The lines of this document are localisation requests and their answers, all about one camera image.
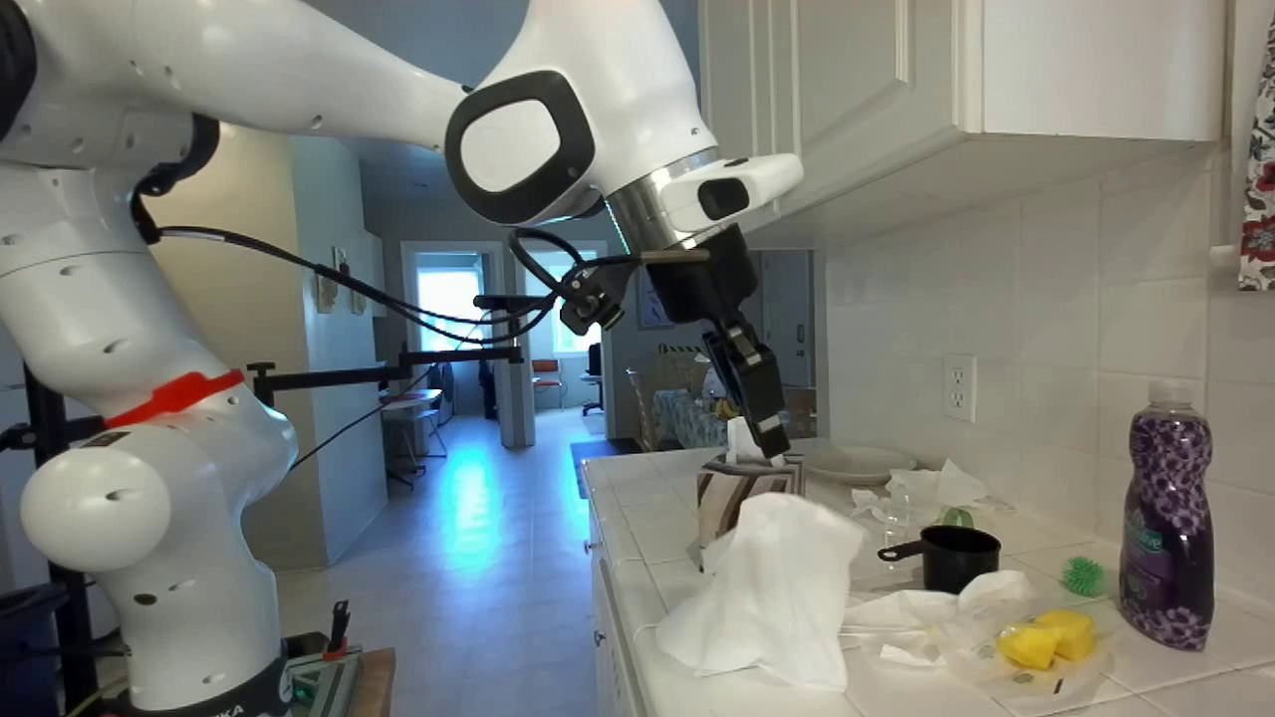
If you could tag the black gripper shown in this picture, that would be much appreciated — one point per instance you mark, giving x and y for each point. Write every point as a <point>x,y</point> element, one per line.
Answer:
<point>704,286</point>

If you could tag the white cloth towel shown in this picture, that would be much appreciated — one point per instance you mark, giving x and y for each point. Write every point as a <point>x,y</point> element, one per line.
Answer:
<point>779,599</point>

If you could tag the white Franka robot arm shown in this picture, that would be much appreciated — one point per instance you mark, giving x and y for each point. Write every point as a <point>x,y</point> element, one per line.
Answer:
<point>160,571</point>

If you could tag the small white popped-up tissue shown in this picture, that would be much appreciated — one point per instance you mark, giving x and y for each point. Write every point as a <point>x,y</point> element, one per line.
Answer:
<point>741,440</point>

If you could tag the striped tissue box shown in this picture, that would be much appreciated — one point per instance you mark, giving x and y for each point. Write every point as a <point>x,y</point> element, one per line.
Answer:
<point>724,492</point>

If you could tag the dish rack with dishes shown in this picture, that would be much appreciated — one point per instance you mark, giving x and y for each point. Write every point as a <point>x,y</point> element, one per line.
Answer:
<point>672,411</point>

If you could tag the white oval plate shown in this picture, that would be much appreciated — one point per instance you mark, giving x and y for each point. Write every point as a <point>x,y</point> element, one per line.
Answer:
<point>859,465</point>

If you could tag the black office chair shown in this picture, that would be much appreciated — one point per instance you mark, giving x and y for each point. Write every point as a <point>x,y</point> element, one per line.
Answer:
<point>593,379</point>

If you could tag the crumpled white paper pile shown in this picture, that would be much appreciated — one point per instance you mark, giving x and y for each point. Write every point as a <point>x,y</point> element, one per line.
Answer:
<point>931,489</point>

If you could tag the clear green rimmed jar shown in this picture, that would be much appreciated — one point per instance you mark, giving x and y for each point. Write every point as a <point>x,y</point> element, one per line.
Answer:
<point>956,517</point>

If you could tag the black measuring cup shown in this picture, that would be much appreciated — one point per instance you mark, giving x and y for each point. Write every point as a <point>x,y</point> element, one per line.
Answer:
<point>960,559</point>

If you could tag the clear crumpled plastic bag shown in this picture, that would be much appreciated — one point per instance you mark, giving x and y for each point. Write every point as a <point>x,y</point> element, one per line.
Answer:
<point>917,621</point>

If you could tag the grey hallway cart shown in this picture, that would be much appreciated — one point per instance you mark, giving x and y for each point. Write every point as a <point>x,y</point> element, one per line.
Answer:
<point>410,432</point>

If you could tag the green scrubber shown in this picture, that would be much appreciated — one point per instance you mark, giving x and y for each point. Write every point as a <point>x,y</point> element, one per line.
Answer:
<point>1085,574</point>

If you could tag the yellow sponge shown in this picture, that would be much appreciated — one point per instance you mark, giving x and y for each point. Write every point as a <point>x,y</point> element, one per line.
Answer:
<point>1042,642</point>

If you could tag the purple dish soap bottle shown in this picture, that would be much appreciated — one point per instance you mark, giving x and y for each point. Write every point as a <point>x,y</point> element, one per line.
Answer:
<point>1167,532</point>

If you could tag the black red clamp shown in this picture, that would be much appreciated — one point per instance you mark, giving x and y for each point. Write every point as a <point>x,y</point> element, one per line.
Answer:
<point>336,627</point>

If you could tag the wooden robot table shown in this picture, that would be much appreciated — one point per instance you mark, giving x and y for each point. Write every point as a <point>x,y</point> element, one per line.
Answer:
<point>376,683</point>

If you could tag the floral cafe curtain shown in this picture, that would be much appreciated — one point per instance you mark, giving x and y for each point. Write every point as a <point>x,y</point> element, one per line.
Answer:
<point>1259,201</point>

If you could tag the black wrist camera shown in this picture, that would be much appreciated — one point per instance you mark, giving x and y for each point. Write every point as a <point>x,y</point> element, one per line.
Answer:
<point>593,299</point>

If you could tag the white wall outlet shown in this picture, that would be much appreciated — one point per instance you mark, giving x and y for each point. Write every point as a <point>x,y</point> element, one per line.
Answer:
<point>960,388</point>

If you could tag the white upper wall cabinet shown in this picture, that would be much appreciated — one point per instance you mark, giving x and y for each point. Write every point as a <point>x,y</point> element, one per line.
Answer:
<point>931,80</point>

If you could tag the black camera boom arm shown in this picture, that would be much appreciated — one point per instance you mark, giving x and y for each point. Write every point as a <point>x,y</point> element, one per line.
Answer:
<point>330,375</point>

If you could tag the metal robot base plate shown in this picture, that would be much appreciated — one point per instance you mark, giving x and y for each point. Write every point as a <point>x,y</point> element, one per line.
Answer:
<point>316,683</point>

